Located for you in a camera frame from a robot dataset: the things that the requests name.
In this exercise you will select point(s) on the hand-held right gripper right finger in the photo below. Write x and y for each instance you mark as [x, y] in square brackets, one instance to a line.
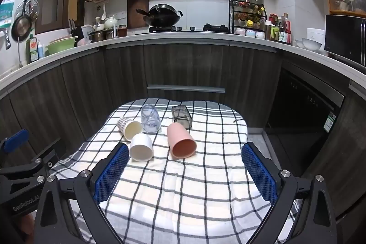
[258, 172]

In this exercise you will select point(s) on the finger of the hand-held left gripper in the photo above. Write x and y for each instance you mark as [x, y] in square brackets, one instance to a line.
[16, 140]
[37, 160]

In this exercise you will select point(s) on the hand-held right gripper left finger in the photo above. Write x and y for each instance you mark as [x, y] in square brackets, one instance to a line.
[111, 172]

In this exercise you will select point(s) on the plain white cup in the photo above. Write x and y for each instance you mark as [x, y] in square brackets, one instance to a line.
[141, 144]

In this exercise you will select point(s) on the white striped cup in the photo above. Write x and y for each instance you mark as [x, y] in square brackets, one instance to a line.
[124, 124]

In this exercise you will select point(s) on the clear glass cup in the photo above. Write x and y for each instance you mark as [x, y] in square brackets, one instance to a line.
[150, 118]

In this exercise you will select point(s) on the pink cup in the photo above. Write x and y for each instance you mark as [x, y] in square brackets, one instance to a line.
[177, 135]

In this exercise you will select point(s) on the dark transparent square cup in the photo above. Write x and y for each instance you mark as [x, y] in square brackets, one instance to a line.
[183, 117]

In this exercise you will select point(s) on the person's left hand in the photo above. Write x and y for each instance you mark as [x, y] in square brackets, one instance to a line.
[27, 225]

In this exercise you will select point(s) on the black white checked cloth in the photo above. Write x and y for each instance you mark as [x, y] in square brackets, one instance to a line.
[177, 189]

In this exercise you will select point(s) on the black built-in dishwasher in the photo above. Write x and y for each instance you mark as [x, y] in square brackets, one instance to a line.
[303, 118]

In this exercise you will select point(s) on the green dish soap bottle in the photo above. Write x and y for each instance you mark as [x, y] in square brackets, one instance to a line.
[32, 49]

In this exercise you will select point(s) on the white blue bottle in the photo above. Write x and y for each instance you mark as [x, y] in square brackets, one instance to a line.
[40, 50]

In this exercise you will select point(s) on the green plastic basin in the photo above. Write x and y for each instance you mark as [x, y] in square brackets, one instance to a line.
[61, 46]

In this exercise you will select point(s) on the hanging frying pan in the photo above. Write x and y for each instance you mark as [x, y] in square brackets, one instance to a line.
[20, 26]

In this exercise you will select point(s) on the knife block with knives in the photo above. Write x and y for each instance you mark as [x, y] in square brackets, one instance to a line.
[73, 29]

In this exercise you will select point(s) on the white kettle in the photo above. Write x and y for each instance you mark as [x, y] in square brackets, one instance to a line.
[87, 32]

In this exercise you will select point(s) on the hanging pot lid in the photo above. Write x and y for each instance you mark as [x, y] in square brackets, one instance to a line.
[28, 7]

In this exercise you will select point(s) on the small white bowl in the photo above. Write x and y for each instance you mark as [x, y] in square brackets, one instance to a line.
[299, 43]

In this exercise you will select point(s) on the stack of white bowls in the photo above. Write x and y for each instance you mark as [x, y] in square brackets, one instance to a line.
[311, 44]

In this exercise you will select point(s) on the red jar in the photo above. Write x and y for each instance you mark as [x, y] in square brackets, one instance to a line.
[122, 31]

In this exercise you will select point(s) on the white rice cooker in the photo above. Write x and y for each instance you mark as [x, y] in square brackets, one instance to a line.
[315, 34]

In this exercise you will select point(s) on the white teapot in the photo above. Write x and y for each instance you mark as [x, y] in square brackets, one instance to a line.
[110, 23]

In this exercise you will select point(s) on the white spoon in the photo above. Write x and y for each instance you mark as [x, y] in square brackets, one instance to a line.
[103, 14]

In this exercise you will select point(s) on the black microwave oven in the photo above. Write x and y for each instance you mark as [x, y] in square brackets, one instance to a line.
[344, 38]

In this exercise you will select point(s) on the black gas stove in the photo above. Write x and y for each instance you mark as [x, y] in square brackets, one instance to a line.
[188, 29]

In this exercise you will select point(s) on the black wok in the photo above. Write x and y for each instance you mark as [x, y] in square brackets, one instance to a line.
[164, 15]

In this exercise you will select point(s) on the dark wooden cutting board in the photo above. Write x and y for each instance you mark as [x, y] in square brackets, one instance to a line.
[137, 8]

